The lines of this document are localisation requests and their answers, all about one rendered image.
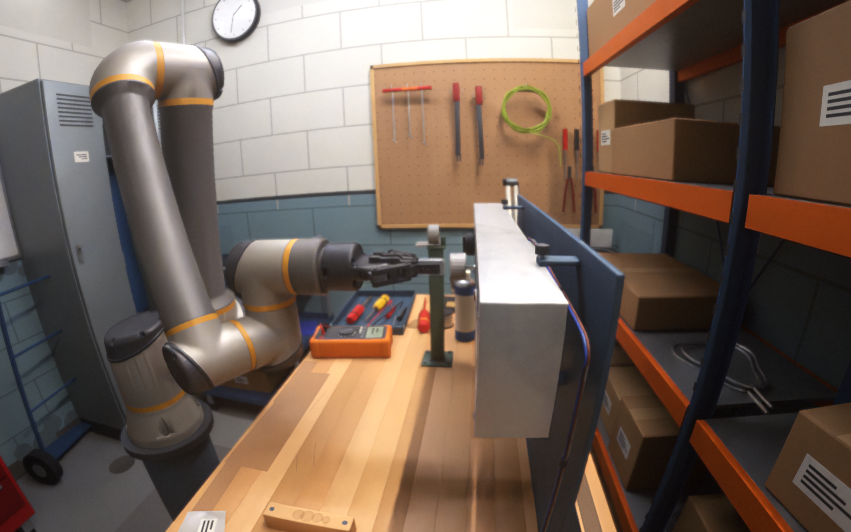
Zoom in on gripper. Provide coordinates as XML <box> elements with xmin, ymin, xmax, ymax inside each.
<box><xmin>319</xmin><ymin>242</ymin><xmax>422</xmax><ymax>292</ymax></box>

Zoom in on light grey knob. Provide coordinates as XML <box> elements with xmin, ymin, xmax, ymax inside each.
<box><xmin>448</xmin><ymin>251</ymin><xmax>477</xmax><ymax>284</ymax></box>

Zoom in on silver oven fascia panel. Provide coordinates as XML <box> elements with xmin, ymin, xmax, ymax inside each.
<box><xmin>472</xmin><ymin>202</ymin><xmax>571</xmax><ymax>442</ymax></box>

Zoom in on black clamp knob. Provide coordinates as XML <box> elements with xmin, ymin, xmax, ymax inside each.
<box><xmin>532</xmin><ymin>239</ymin><xmax>581</xmax><ymax>269</ymax></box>

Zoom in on flat cardboard box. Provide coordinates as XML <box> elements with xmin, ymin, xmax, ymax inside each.
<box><xmin>600</xmin><ymin>251</ymin><xmax>723</xmax><ymax>333</ymax></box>

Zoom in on blue tool tray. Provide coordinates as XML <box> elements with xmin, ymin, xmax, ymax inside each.
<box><xmin>328</xmin><ymin>288</ymin><xmax>417</xmax><ymax>338</ymax></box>

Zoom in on orange multimeter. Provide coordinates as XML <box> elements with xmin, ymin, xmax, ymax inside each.
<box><xmin>308</xmin><ymin>322</ymin><xmax>395</xmax><ymax>361</ymax></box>

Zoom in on brown pegboard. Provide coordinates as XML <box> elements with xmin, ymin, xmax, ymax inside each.
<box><xmin>368</xmin><ymin>59</ymin><xmax>604</xmax><ymax>231</ymax></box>

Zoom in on white and blue spray can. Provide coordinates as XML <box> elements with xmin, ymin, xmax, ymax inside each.
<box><xmin>453</xmin><ymin>278</ymin><xmax>477</xmax><ymax>344</ymax></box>

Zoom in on chrome cylinder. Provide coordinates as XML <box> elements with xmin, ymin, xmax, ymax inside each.
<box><xmin>502</xmin><ymin>177</ymin><xmax>522</xmax><ymax>223</ymax></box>

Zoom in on blue backing board stand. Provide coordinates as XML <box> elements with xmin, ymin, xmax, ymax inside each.
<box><xmin>516</xmin><ymin>195</ymin><xmax>627</xmax><ymax>532</ymax></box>

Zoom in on wooden block with holes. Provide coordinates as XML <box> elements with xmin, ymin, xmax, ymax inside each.
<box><xmin>262</xmin><ymin>501</ymin><xmax>358</xmax><ymax>532</ymax></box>

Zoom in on white label card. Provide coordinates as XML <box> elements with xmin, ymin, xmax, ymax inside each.
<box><xmin>177</xmin><ymin>509</ymin><xmax>228</xmax><ymax>532</ymax></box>

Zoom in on grey metal locker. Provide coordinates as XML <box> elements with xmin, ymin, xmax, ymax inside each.
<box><xmin>0</xmin><ymin>78</ymin><xmax>148</xmax><ymax>435</ymax></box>

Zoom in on blue and orange shelving unit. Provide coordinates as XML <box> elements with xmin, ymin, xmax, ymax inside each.
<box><xmin>575</xmin><ymin>0</ymin><xmax>851</xmax><ymax>532</ymax></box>

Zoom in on blue hand truck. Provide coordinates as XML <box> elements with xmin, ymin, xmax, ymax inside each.
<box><xmin>0</xmin><ymin>237</ymin><xmax>95</xmax><ymax>487</ymax></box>

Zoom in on large labelled cardboard box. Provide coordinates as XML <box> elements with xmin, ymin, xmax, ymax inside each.
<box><xmin>773</xmin><ymin>0</ymin><xmax>851</xmax><ymax>213</ymax></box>

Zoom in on green post stand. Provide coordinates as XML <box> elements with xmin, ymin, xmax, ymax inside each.
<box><xmin>415</xmin><ymin>237</ymin><xmax>455</xmax><ymax>369</ymax></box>

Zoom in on red handled file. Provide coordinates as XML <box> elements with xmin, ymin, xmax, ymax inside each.
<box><xmin>473</xmin><ymin>84</ymin><xmax>487</xmax><ymax>166</ymax></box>
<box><xmin>450</xmin><ymin>81</ymin><xmax>464</xmax><ymax>163</ymax></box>

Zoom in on red T-handle key set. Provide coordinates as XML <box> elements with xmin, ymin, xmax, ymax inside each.
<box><xmin>382</xmin><ymin>84</ymin><xmax>434</xmax><ymax>146</ymax></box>

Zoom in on green cable coil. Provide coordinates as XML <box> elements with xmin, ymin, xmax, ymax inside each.
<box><xmin>499</xmin><ymin>83</ymin><xmax>566</xmax><ymax>168</ymax></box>

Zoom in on red handled pliers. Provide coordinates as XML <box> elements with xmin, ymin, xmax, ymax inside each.
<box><xmin>560</xmin><ymin>127</ymin><xmax>579</xmax><ymax>215</ymax></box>

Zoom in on round wall clock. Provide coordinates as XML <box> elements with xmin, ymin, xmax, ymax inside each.
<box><xmin>210</xmin><ymin>0</ymin><xmax>263</xmax><ymax>44</ymax></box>

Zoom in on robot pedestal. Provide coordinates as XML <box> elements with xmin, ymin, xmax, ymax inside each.
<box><xmin>120</xmin><ymin>402</ymin><xmax>222</xmax><ymax>520</ymax></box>

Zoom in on grey cable coil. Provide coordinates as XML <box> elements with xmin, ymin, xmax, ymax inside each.
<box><xmin>671</xmin><ymin>340</ymin><xmax>775</xmax><ymax>415</ymax></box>

